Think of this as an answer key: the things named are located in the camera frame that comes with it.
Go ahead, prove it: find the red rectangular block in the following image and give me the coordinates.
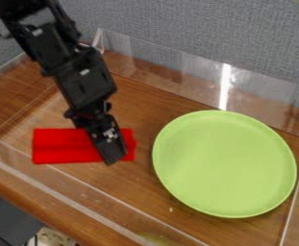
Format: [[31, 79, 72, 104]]
[[30, 127, 138, 165]]

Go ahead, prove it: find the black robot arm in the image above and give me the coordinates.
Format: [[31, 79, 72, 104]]
[[0, 0, 126, 164]]

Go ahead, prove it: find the clear acrylic enclosure wall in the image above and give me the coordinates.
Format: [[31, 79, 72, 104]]
[[0, 30, 299, 246]]

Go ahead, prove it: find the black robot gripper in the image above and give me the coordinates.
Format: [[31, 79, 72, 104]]
[[42, 47, 126, 165]]

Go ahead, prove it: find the green round plate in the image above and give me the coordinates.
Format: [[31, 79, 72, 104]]
[[150, 111, 296, 218]]

